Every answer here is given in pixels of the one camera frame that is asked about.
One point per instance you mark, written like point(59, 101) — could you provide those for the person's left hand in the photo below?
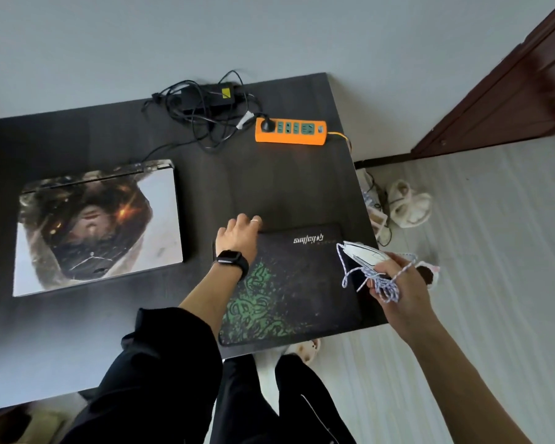
point(238, 235)

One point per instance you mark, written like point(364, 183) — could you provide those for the person's right hand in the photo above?
point(409, 305)

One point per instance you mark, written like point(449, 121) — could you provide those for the white computer mouse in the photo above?
point(367, 255)

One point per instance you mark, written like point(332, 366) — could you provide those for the dark green patterned mouse pad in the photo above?
point(305, 282)

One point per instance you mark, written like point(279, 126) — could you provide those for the laptop with printed portrait skin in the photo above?
point(157, 203)

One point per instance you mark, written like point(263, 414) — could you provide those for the person's left forearm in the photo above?
point(210, 295)

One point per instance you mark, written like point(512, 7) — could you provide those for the person's right forearm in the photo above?
point(467, 393)

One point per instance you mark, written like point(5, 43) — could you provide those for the dark wooden desk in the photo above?
point(74, 328)

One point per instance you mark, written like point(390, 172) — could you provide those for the black smartwatch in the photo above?
point(231, 259)

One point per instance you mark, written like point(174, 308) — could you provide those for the white slipper with dark lining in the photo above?
point(429, 275)

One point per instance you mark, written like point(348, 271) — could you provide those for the white fluffy slipper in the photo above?
point(418, 210)
point(400, 198)

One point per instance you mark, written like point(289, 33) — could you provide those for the white patterned slipper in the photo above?
point(309, 350)

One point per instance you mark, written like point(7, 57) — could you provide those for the orange power strip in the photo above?
point(300, 134)

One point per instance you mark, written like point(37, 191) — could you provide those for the black shirt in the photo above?
point(157, 374)

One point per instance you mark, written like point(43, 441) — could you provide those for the black trousers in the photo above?
point(245, 402)

